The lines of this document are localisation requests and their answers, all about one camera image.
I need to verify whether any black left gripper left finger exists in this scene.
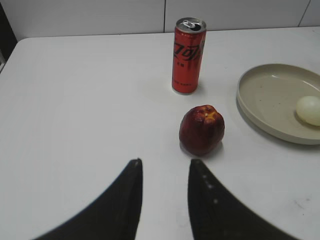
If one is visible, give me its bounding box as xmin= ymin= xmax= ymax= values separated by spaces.
xmin=38 ymin=158 xmax=143 ymax=240

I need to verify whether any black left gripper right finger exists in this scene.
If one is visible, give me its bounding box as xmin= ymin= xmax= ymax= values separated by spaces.
xmin=187 ymin=159 xmax=294 ymax=240

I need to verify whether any white egg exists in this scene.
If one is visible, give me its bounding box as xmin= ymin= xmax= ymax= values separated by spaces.
xmin=295 ymin=96 xmax=320 ymax=127

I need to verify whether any beige round plate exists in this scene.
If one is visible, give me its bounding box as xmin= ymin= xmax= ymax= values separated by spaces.
xmin=236 ymin=64 xmax=320 ymax=145

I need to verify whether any dark red apple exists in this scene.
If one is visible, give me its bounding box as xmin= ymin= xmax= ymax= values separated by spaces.
xmin=179 ymin=104 xmax=225 ymax=156

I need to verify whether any red soda can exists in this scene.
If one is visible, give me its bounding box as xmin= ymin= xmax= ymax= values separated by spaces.
xmin=171 ymin=17 xmax=207 ymax=94

